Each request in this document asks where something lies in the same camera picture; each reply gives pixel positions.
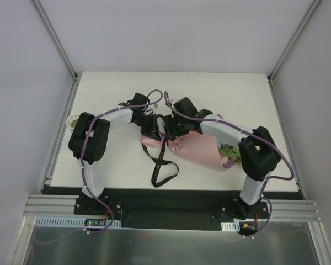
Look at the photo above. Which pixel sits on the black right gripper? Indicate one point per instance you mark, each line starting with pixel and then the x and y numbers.
pixel 169 127

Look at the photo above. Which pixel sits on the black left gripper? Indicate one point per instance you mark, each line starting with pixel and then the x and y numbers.
pixel 150 128

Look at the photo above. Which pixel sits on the black ribbon gold lettering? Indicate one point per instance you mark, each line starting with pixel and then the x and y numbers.
pixel 159 161

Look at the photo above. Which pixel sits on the pink wrapping paper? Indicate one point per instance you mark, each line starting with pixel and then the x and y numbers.
pixel 194 146

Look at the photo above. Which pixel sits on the blue artificial flower stem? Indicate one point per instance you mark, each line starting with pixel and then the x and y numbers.
pixel 222 144

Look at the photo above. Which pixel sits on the peach artificial flower stem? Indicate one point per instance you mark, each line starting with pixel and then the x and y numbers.
pixel 230 152

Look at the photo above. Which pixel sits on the purple tissue paper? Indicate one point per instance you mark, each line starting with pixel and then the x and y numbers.
pixel 229 164

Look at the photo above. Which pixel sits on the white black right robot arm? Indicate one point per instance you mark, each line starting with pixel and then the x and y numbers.
pixel 256 148

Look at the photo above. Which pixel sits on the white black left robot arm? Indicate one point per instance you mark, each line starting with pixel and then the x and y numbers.
pixel 90 135

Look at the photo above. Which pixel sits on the white ribbed vase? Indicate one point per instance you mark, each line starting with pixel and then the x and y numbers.
pixel 71 122

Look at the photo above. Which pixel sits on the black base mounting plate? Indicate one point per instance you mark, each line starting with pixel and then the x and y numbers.
pixel 165 209

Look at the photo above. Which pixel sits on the white right cable duct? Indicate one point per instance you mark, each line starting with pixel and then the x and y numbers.
pixel 230 226

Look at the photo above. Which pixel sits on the white cable duct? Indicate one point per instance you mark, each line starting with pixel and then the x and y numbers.
pixel 76 222
pixel 230 226

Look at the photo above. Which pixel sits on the white left cable duct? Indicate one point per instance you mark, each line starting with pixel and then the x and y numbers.
pixel 76 222

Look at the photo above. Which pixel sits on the aluminium left corner post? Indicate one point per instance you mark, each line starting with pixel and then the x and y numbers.
pixel 46 22

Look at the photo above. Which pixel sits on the aluminium corner post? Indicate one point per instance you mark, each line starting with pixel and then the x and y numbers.
pixel 293 40
pixel 46 22

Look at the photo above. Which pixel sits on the aluminium right corner post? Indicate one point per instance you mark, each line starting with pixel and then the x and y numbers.
pixel 293 40

